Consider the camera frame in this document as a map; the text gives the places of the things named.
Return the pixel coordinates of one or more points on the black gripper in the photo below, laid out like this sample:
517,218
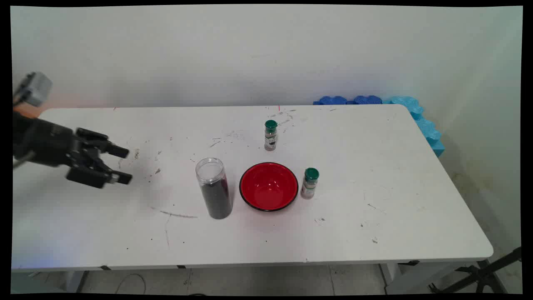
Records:
41,141

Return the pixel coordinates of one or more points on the clear plastic jar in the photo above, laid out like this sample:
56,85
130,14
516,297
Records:
210,171

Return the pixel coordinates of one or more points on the black seeds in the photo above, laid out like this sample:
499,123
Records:
216,200

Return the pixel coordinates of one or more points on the orange red object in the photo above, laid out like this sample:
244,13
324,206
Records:
25,110

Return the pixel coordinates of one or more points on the white table leg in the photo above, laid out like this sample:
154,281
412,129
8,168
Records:
75,281

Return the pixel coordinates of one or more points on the red bowl black rim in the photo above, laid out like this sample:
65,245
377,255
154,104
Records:
268,187

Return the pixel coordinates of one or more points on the green cap spice bottle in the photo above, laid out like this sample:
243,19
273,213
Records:
309,185
270,139

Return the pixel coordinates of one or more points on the dark blue foam piece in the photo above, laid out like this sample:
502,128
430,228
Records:
367,100
331,101

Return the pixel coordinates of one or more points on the light blue foam piece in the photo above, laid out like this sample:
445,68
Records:
429,133

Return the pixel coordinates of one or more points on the black tripod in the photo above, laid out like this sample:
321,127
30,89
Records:
485,273

